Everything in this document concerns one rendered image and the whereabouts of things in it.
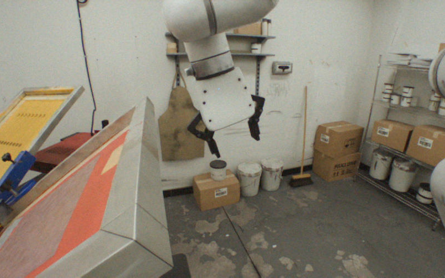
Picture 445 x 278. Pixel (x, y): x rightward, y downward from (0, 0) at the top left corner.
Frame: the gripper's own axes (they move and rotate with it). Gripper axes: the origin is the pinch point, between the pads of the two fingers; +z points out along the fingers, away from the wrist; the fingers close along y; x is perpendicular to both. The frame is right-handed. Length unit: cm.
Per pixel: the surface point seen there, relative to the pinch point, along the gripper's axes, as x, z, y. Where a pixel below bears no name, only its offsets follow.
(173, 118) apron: 194, 43, -10
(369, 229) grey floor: 61, 197, 137
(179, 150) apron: 195, 82, -16
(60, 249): -16.7, -4.2, -30.4
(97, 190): -7.0, -5.4, -26.1
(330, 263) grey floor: 46, 176, 67
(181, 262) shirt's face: 18, 48, -29
